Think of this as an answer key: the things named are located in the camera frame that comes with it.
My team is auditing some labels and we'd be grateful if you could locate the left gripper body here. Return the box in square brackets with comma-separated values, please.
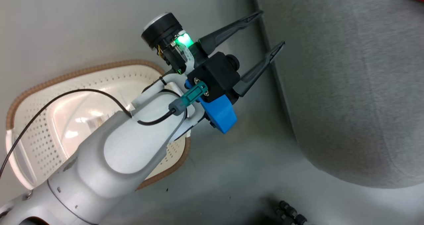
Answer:
[141, 12, 210, 75]

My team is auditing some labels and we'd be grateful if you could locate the grey fabric sofa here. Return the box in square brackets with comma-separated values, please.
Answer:
[250, 0, 424, 189]

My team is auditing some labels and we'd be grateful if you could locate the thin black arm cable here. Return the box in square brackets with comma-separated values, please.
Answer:
[0, 88, 176, 179]

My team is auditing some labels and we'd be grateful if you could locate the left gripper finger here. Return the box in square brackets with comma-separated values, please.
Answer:
[198, 10, 264, 56]
[233, 41, 286, 97]

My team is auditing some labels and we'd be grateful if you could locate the teal left cable connector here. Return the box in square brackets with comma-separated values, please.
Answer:
[168, 81, 209, 116]

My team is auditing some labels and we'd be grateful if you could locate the white perforated laundry basket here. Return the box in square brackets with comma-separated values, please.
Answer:
[6, 60, 191, 191]

